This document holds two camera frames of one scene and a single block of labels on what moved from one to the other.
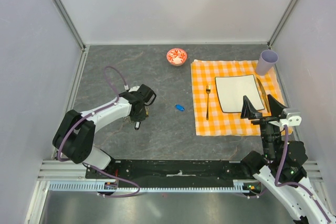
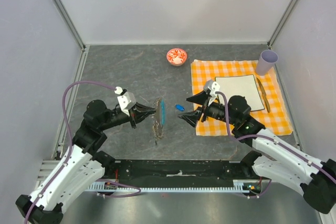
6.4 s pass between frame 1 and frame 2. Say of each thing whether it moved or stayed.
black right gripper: moved
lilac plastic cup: stayed
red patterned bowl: stayed
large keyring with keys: moved
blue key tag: stayed
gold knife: stayed
